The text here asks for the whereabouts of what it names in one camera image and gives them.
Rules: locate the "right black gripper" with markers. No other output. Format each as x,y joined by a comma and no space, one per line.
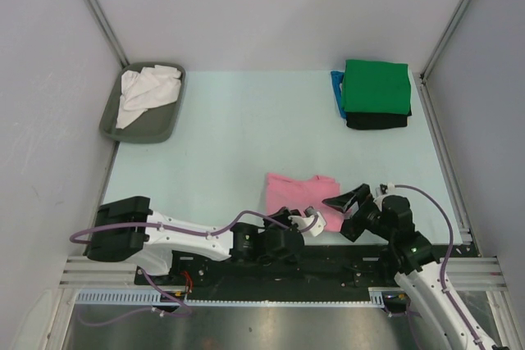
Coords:
346,200

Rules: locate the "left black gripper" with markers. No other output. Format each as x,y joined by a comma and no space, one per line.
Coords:
285,212

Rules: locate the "pink t shirt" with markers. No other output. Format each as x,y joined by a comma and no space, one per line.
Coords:
294,194

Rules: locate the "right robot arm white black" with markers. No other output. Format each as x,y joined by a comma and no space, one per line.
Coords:
412,261

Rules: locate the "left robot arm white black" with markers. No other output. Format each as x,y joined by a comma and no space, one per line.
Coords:
128,230

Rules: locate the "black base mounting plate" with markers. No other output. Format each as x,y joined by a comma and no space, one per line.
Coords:
322,274

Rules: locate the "black folded t shirt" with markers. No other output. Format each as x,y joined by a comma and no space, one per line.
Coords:
376,121

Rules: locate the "green folded t shirt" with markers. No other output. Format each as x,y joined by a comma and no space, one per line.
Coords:
376,87

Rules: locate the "blue folded t shirt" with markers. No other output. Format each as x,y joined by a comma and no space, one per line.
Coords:
336,83

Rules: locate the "white t shirt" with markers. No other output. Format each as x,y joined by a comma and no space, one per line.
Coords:
152,87

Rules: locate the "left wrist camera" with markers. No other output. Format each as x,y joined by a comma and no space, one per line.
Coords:
312,223

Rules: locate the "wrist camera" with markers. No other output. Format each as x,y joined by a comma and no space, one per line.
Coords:
384,189
312,223

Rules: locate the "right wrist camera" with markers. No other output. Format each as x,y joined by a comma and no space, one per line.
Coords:
384,189

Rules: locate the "right aluminium frame post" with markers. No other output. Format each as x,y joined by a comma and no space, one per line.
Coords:
452,25

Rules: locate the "aluminium frame post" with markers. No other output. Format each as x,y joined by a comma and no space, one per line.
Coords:
452,25
103,23

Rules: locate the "left aluminium frame post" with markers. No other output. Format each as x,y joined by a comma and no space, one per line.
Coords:
103,23

